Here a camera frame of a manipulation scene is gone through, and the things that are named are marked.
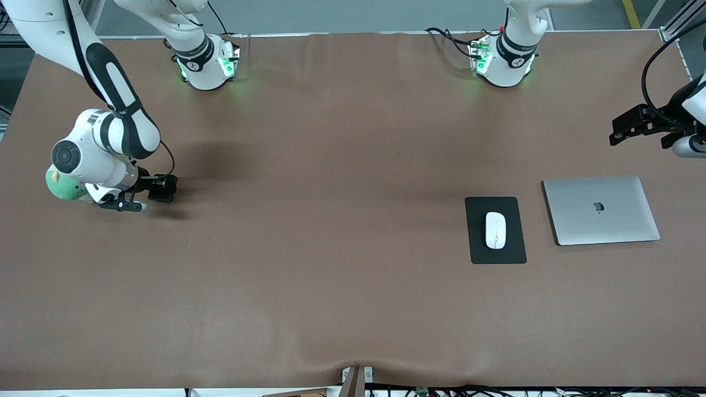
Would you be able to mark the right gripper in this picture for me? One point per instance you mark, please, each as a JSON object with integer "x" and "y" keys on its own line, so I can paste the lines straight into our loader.
{"x": 145, "y": 180}

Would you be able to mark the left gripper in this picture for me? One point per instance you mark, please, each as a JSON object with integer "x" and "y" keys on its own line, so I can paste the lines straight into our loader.
{"x": 669, "y": 119}

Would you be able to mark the black phone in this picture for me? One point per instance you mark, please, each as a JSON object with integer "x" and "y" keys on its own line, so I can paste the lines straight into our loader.
{"x": 168, "y": 194}

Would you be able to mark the white computer mouse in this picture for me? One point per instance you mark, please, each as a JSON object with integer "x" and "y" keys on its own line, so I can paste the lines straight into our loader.
{"x": 495, "y": 230}

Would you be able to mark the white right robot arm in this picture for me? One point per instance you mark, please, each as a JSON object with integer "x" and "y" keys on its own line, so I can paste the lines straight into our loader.
{"x": 38, "y": 33}

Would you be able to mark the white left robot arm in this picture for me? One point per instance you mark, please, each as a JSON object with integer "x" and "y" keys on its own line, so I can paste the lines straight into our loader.
{"x": 499, "y": 77}

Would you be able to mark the black mouse pad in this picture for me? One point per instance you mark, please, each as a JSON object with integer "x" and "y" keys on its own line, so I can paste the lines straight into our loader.
{"x": 474, "y": 242}

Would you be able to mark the green dinosaur plush toy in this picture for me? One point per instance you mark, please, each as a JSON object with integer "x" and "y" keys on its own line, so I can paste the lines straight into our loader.
{"x": 63, "y": 190}

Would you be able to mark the silver laptop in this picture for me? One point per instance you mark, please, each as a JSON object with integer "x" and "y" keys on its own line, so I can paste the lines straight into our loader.
{"x": 601, "y": 212}

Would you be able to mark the brown table cover mat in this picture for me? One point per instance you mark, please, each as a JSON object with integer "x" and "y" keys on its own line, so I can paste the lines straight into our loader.
{"x": 353, "y": 303}

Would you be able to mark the small green circuit board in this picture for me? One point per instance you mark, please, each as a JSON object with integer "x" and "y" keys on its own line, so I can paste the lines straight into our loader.
{"x": 422, "y": 392}

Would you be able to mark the camera mount post with bracket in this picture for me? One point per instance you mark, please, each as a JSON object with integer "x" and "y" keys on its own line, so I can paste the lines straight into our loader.
{"x": 353, "y": 386}

